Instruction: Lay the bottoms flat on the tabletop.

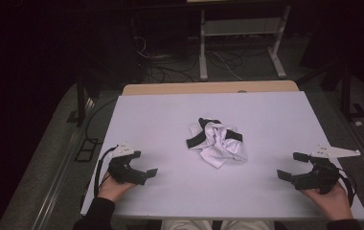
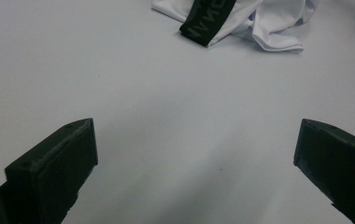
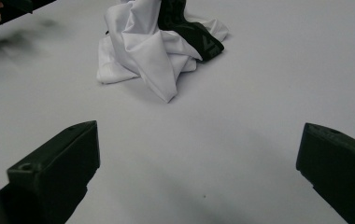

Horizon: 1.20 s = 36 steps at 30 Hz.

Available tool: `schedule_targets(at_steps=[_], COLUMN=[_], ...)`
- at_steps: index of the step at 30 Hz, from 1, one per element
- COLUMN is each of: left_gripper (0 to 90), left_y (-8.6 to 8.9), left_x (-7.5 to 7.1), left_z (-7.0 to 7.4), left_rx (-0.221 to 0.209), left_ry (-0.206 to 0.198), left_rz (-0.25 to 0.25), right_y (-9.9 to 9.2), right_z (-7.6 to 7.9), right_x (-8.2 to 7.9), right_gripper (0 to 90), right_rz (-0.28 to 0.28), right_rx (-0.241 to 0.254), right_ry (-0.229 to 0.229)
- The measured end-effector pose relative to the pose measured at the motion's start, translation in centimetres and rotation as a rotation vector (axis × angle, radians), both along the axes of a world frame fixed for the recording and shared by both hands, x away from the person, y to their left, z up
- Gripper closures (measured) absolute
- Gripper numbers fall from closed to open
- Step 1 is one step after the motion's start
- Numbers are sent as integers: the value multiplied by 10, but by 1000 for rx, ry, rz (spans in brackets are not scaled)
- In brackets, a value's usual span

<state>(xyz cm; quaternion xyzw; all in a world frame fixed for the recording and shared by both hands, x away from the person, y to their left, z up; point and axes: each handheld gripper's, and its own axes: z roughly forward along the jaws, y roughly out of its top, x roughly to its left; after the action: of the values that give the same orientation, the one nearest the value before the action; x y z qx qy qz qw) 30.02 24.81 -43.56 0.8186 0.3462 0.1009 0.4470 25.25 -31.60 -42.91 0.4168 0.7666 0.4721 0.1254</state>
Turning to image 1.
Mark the person's right hand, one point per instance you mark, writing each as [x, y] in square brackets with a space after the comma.
[333, 201]

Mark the person's legs in beige trousers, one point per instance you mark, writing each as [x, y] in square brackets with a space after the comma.
[215, 225]

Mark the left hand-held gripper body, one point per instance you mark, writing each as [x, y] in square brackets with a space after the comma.
[121, 167]

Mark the black metal stand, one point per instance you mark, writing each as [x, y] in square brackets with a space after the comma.
[346, 92]
[81, 102]

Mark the person's left hand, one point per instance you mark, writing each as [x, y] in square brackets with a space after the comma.
[111, 190]

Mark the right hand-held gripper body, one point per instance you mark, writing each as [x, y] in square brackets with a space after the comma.
[323, 174]

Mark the white board table cover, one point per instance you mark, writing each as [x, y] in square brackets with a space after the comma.
[170, 185]

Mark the white shorts with black waistband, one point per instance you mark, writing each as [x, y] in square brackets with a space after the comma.
[216, 142]

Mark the small white round object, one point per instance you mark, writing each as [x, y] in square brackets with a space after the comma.
[358, 123]

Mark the white metal stand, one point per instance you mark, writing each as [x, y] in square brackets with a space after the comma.
[242, 27]

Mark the metal floor rail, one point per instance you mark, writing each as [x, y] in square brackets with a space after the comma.
[60, 179]
[362, 140]

